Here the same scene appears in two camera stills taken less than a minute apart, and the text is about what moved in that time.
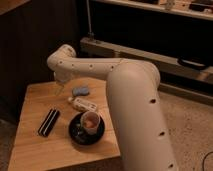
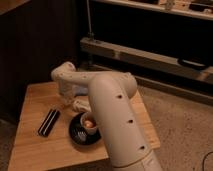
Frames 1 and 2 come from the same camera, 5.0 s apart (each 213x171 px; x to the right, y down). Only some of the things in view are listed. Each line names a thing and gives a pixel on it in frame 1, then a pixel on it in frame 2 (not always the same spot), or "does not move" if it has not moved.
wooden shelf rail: x=163 y=8 does not move
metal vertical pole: x=90 y=33 does not move
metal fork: x=78 y=128 to x=82 y=135
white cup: x=90 y=121 does not move
